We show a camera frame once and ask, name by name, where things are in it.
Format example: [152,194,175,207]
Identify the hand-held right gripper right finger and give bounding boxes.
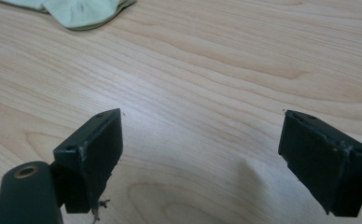
[277,109,362,218]

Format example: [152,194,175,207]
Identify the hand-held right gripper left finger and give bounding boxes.
[52,107,124,215]

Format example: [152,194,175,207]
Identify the beige sock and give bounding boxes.
[0,0,137,32]

